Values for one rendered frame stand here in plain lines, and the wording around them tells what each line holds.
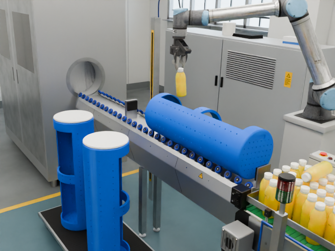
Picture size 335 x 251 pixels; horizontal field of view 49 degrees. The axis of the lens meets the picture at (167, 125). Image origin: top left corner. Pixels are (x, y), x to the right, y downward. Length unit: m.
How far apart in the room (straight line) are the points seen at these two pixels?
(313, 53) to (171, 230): 1.80
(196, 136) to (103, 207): 0.72
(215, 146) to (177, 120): 0.35
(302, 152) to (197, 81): 2.21
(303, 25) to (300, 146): 0.84
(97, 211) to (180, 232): 1.05
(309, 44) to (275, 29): 2.60
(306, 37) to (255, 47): 1.57
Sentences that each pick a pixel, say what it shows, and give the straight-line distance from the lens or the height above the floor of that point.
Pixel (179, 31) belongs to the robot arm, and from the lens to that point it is 2.33.
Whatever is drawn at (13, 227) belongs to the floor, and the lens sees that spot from 3.45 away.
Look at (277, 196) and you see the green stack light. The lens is 1.47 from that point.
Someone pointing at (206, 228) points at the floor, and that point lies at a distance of 3.30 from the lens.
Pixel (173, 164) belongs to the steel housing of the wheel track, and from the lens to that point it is 2.38.
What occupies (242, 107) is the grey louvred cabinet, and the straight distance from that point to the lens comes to 4.14.
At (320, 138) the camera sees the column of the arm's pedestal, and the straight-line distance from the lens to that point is 2.64.
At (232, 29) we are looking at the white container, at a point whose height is 1.52.
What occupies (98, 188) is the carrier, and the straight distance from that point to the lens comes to 2.28.
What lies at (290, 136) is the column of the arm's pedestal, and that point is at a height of 0.96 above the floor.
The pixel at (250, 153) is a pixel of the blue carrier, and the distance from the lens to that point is 1.97.
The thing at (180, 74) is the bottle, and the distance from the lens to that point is 2.38.
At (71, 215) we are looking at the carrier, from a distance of 3.18.
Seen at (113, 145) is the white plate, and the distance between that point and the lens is 2.20.
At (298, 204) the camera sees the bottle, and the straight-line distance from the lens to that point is 1.80.
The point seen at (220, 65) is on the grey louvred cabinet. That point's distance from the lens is 4.30.
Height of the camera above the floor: 1.88
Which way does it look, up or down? 20 degrees down
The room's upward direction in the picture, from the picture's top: 2 degrees clockwise
